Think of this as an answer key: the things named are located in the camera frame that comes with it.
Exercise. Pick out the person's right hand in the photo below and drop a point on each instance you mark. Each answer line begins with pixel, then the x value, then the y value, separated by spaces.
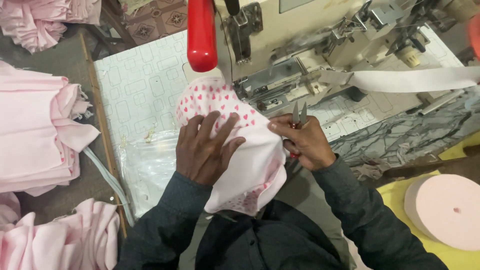
pixel 311 144

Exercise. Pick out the person's left hand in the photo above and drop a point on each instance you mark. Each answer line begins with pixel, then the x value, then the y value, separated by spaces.
pixel 200 157

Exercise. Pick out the pink heart print garment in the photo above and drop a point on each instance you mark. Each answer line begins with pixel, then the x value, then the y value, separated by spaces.
pixel 247 157

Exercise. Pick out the clear plastic sheet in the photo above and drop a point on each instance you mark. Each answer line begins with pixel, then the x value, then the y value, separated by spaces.
pixel 148 168

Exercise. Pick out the white patterned table cover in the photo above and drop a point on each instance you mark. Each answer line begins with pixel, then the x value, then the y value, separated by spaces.
pixel 150 86

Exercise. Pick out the grey marbled cloth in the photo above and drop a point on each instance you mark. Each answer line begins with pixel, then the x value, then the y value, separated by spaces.
pixel 405 131

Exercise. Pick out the cream industrial sewing machine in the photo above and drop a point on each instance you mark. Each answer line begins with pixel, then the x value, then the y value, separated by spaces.
pixel 322 48

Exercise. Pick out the person's dark shirt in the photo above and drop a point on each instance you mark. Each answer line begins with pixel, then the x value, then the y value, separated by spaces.
pixel 266 240

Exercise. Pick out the white elastic band strip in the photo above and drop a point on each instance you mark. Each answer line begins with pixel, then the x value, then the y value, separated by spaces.
pixel 408 79

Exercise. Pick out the yellow cloth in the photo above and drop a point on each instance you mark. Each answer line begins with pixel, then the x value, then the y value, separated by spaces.
pixel 431 225

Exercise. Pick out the pink elastic tape roll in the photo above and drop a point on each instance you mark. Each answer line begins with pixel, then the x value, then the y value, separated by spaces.
pixel 446 210

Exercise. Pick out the wooden chair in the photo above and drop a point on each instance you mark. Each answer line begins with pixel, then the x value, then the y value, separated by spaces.
pixel 108 26

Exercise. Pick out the stack of folded pink fabric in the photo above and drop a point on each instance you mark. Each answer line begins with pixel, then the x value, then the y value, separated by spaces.
pixel 37 131

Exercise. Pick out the heap of pink fabric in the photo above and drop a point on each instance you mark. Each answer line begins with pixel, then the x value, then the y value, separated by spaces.
pixel 56 240

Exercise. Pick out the pile of pink fabric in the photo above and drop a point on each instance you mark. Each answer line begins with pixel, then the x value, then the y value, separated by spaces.
pixel 41 20

